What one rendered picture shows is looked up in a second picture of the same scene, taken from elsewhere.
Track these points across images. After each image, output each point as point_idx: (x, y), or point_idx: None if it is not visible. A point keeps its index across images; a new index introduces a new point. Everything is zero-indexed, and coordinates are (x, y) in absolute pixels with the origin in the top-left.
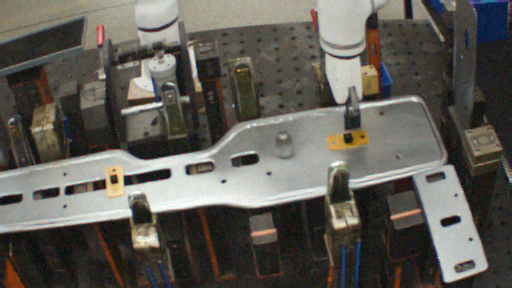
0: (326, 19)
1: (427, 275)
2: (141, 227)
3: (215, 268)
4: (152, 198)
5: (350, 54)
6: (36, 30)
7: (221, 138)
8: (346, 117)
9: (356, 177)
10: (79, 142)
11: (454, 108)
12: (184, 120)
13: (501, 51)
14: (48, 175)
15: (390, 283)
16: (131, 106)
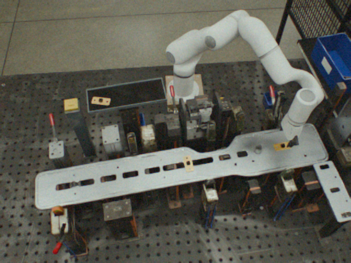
0: (296, 113)
1: (312, 201)
2: (209, 190)
3: (219, 190)
4: (207, 172)
5: (300, 125)
6: (132, 82)
7: (231, 143)
8: (289, 143)
9: (288, 164)
10: (160, 138)
11: (330, 131)
12: None
13: None
14: (151, 160)
15: (296, 204)
16: (168, 107)
